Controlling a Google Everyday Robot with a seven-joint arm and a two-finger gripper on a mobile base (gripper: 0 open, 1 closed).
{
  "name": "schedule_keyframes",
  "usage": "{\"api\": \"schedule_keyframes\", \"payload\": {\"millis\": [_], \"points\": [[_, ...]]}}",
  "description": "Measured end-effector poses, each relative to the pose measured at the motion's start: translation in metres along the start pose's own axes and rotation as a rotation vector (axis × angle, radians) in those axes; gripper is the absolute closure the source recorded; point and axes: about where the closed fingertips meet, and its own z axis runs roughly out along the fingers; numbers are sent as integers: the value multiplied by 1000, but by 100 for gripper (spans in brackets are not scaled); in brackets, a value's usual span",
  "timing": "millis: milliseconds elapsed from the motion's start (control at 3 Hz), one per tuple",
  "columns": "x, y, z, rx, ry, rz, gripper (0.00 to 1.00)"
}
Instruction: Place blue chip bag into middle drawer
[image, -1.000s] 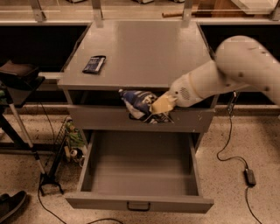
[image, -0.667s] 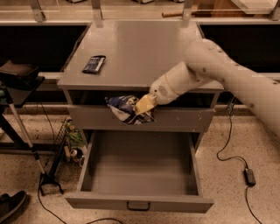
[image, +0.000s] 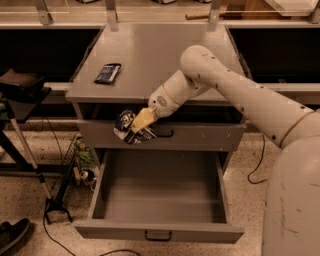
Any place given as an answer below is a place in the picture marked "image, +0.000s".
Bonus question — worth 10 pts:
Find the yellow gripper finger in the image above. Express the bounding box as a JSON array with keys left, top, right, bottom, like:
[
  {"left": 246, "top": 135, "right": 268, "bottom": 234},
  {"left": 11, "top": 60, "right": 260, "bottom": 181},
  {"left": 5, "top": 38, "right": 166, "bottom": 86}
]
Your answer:
[{"left": 130, "top": 107, "right": 158, "bottom": 133}]

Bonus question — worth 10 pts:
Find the blue chip bag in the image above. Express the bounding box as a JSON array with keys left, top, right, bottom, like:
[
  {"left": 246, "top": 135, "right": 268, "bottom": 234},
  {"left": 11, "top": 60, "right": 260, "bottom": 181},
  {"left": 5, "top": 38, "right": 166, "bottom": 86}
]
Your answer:
[{"left": 114, "top": 109, "right": 156, "bottom": 145}]

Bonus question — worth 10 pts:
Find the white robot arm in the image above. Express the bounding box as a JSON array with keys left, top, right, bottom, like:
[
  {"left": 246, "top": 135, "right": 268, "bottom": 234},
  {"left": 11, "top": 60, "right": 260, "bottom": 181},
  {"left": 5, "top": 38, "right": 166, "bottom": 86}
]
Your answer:
[{"left": 131, "top": 45, "right": 320, "bottom": 256}]

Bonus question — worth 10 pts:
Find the grey middle drawer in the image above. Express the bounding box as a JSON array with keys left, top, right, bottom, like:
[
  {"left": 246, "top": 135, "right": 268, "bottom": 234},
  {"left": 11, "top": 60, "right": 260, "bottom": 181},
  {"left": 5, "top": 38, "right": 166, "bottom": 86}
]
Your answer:
[{"left": 77, "top": 120, "right": 245, "bottom": 152}]

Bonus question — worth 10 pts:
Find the grey drawer cabinet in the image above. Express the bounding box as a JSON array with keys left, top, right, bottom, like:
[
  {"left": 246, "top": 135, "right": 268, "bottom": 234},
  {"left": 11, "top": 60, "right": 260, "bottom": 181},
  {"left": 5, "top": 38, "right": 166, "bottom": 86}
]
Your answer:
[{"left": 67, "top": 23, "right": 244, "bottom": 164}]

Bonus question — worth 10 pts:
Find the grey open bottom drawer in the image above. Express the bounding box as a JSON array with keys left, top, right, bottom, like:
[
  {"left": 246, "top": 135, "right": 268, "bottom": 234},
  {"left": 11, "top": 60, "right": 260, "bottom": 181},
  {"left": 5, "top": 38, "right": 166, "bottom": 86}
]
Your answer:
[{"left": 75, "top": 149, "right": 244, "bottom": 244}]

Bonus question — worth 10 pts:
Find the small dark blue snack packet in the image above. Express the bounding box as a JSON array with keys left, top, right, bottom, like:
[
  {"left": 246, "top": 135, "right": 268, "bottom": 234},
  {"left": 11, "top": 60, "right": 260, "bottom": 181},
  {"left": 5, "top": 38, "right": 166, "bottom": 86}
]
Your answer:
[{"left": 94, "top": 63, "right": 121, "bottom": 85}]

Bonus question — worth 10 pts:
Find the wooden stick on shelf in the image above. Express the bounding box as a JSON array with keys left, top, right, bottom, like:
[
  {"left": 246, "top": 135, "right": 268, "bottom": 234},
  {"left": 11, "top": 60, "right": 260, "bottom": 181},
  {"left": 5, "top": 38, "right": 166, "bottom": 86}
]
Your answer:
[{"left": 185, "top": 12, "right": 226, "bottom": 20}]

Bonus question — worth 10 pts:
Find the silver black grabber stick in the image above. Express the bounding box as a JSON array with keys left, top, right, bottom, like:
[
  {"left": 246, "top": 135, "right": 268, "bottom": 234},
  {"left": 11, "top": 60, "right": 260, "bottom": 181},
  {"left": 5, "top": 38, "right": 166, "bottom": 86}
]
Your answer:
[{"left": 10, "top": 118, "right": 72, "bottom": 222}]

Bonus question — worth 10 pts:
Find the black shoe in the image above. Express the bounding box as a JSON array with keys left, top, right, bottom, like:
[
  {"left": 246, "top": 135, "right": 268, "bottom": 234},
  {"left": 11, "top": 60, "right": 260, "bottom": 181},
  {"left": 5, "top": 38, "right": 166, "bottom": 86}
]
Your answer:
[{"left": 0, "top": 218, "right": 30, "bottom": 255}]

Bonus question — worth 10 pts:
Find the black middle drawer handle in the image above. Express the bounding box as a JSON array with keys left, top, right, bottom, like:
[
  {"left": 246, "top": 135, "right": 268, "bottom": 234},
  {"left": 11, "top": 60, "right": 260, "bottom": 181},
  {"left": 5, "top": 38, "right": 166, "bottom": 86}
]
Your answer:
[{"left": 155, "top": 130, "right": 174, "bottom": 138}]

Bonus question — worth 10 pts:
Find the black drawer handle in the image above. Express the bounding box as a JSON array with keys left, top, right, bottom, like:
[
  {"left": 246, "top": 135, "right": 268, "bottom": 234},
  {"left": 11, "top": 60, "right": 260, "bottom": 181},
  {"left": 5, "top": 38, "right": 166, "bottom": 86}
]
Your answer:
[
  {"left": 144, "top": 230, "right": 172, "bottom": 242},
  {"left": 155, "top": 130, "right": 174, "bottom": 138}
]

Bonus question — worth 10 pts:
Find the wire basket with items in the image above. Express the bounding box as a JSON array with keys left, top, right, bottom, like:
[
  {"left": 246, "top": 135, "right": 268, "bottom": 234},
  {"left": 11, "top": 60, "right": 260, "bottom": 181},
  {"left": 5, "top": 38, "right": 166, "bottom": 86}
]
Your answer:
[{"left": 64, "top": 133, "right": 99, "bottom": 191}]

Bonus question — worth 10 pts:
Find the black power cable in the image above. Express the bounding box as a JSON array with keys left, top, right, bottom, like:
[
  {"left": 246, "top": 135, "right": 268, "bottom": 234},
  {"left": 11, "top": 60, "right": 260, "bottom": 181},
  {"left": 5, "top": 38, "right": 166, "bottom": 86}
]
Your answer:
[{"left": 247, "top": 133, "right": 269, "bottom": 185}]

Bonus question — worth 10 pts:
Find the black bottom drawer handle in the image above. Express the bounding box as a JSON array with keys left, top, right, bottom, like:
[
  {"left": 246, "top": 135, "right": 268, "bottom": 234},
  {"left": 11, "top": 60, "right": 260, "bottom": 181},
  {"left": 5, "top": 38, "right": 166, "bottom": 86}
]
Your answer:
[{"left": 144, "top": 230, "right": 172, "bottom": 242}]

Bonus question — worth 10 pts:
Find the black floor cable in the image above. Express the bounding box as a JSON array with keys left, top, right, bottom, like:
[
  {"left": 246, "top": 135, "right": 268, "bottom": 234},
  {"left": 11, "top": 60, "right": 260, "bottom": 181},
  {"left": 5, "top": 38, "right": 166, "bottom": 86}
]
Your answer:
[{"left": 42, "top": 213, "right": 143, "bottom": 256}]

